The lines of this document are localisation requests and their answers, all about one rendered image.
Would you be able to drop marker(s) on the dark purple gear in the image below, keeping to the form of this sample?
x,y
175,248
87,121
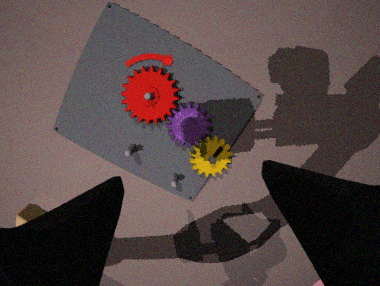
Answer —
x,y
189,124

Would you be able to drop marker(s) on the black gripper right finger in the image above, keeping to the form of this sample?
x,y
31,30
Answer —
x,y
337,222

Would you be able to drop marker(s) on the red gear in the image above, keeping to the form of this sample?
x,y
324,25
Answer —
x,y
150,82

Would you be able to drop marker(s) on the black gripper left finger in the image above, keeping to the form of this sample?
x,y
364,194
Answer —
x,y
67,246

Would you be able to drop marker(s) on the yellow gear with black stripe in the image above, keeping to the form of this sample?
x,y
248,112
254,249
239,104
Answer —
x,y
211,148

